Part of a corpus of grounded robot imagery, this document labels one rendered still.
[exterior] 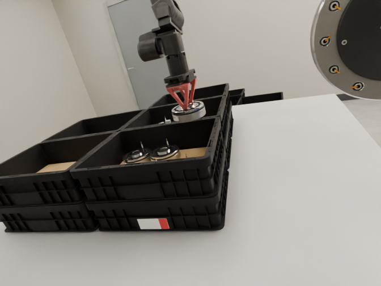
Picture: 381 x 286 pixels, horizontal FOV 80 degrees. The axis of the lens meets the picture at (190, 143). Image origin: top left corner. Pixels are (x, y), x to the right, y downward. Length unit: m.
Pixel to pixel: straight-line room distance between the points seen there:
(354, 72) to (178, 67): 0.41
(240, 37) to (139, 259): 3.40
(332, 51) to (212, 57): 3.46
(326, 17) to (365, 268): 0.47
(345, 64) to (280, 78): 3.36
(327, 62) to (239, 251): 0.44
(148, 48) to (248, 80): 3.17
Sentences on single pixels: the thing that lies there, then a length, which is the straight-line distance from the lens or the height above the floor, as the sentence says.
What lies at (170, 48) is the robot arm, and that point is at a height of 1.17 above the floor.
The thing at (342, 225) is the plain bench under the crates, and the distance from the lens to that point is 0.69.
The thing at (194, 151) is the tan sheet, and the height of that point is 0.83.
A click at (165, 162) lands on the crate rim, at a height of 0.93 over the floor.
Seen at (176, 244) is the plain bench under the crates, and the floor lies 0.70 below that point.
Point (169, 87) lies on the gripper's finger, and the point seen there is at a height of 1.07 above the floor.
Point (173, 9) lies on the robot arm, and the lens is 0.68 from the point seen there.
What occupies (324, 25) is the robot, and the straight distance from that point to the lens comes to 0.40.
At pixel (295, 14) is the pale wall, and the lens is 3.70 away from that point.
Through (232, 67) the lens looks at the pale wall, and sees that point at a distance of 3.78.
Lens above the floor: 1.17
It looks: 23 degrees down
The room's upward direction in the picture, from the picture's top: 13 degrees counter-clockwise
